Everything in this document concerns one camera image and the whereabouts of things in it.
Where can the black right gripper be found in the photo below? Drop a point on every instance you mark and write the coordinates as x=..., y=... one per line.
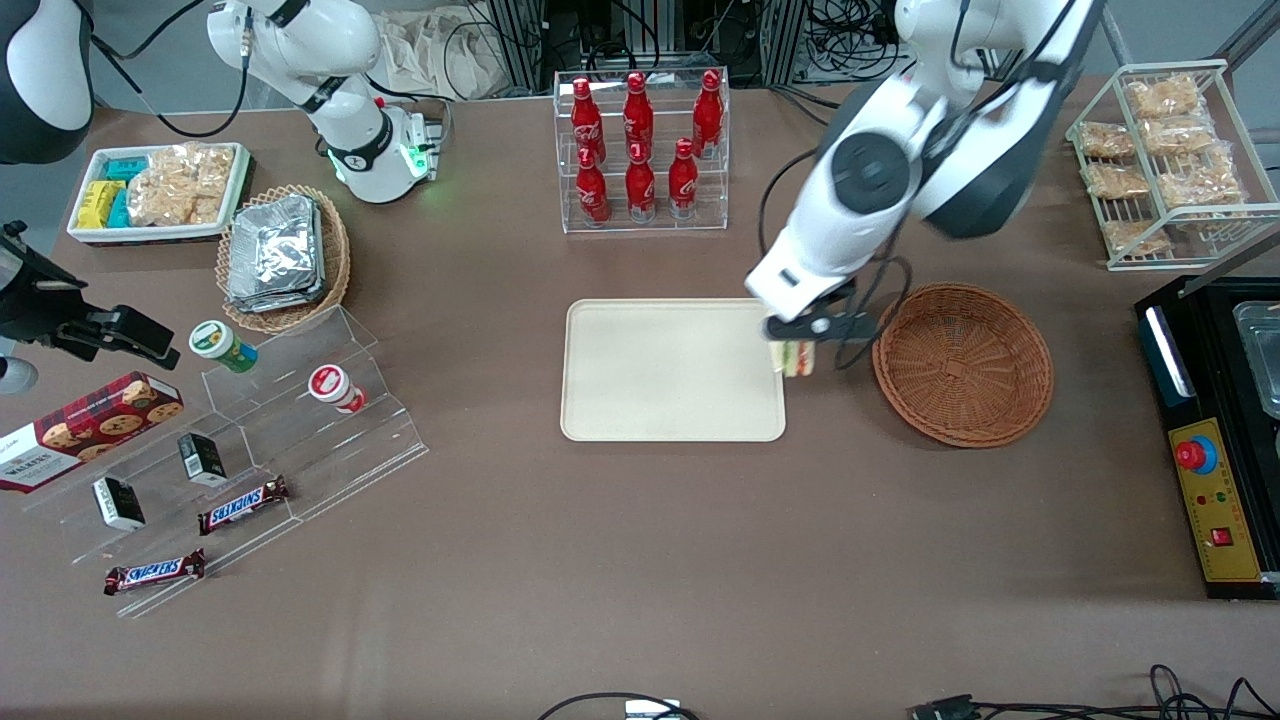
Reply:
x=33, y=312

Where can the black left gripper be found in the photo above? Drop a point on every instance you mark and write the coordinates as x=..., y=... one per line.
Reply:
x=837, y=294

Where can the triangular sandwich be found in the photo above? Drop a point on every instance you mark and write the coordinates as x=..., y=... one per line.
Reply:
x=797, y=360

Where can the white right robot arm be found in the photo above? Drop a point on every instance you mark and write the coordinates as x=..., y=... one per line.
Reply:
x=300, y=45

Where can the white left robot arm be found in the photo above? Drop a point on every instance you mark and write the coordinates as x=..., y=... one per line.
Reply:
x=880, y=170

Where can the white rectangular snack tray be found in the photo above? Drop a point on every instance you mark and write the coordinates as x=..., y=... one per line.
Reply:
x=150, y=233

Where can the beige plastic tray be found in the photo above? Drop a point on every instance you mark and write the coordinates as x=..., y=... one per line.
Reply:
x=672, y=370

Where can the brown wicker basket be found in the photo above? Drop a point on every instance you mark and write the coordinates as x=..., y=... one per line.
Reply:
x=965, y=365

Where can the oval wicker basket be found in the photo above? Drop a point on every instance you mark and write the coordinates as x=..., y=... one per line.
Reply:
x=336, y=250

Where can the red tartan cookie box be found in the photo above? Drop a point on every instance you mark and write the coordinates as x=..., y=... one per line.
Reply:
x=90, y=430

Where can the green lidded snack cup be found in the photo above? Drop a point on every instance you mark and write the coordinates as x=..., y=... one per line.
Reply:
x=220, y=345

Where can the teal snack packet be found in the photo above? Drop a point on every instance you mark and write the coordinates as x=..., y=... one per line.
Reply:
x=126, y=168
x=120, y=210

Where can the yellow snack packet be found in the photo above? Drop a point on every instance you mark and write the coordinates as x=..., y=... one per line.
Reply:
x=98, y=205

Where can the small black carton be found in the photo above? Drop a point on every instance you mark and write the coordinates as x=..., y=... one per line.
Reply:
x=202, y=458
x=118, y=503

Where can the silver foil pouch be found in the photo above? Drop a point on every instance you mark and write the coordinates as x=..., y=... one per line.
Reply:
x=275, y=245
x=270, y=303

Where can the clear bag of crackers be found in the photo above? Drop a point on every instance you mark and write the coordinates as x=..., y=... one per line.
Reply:
x=180, y=185

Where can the red cola bottle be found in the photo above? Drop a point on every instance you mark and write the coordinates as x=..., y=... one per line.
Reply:
x=638, y=112
x=586, y=115
x=708, y=112
x=640, y=188
x=683, y=185
x=592, y=190

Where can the clear acrylic bottle rack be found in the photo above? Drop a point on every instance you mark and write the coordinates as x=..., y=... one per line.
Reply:
x=648, y=226

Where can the brown chocolate bar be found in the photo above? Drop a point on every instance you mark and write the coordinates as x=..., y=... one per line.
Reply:
x=243, y=505
x=154, y=572

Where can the red lidded snack cup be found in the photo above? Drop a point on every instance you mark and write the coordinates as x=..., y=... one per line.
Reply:
x=334, y=388

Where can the clear acrylic stepped stand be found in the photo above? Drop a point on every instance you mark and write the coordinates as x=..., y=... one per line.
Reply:
x=320, y=460

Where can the clear cracker bag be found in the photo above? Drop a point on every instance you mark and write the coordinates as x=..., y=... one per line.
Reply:
x=1135, y=238
x=1106, y=140
x=1178, y=135
x=1200, y=188
x=1115, y=181
x=1162, y=97

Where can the black appliance with yellow panel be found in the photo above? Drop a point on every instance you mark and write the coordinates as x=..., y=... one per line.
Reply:
x=1160, y=400

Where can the red emergency stop button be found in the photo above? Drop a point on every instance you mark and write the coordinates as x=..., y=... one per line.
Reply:
x=1193, y=455

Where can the small white box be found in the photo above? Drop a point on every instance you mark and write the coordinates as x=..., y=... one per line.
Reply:
x=652, y=710

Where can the grey metal bar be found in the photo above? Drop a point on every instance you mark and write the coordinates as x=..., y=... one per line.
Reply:
x=1245, y=258

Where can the clear glass container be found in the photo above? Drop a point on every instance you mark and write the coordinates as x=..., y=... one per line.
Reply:
x=1262, y=350

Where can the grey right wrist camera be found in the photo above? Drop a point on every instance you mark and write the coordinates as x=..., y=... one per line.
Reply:
x=15, y=375

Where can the aluminium frame profile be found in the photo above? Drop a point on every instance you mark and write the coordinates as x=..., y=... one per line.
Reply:
x=520, y=45
x=785, y=40

